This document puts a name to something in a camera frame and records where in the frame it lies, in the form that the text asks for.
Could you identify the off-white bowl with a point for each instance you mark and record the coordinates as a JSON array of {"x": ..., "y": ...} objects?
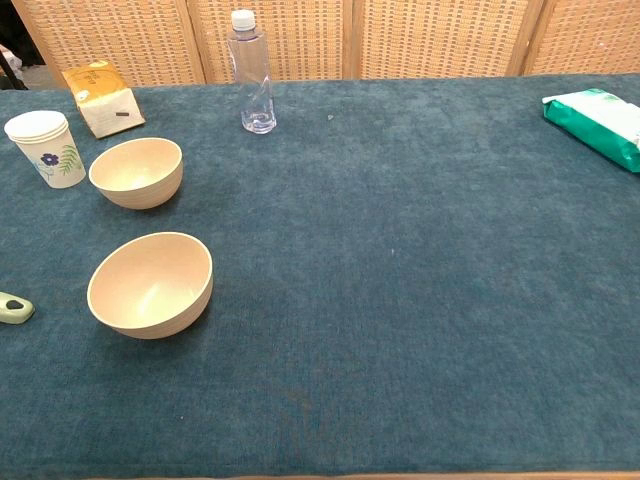
[
  {"x": 136, "y": 172},
  {"x": 150, "y": 285}
]

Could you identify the white floral paper cup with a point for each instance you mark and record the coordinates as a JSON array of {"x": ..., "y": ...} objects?
[{"x": 47, "y": 150}]

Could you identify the teal tablecloth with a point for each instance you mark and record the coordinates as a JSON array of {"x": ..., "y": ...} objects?
[{"x": 375, "y": 275}]

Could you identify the clear plastic water bottle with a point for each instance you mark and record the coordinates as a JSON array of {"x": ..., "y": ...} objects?
[{"x": 256, "y": 75}]

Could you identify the wicker screen panel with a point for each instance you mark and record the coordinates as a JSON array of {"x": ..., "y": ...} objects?
[
  {"x": 440, "y": 37},
  {"x": 125, "y": 35},
  {"x": 300, "y": 40},
  {"x": 590, "y": 35}
]

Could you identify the yellow tissue pack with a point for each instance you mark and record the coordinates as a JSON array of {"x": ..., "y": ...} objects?
[{"x": 107, "y": 107}]

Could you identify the green wet wipes pack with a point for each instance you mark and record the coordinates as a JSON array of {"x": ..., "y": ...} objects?
[{"x": 595, "y": 122}]

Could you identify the black stand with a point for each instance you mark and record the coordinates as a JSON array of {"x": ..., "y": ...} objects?
[{"x": 10, "y": 70}]

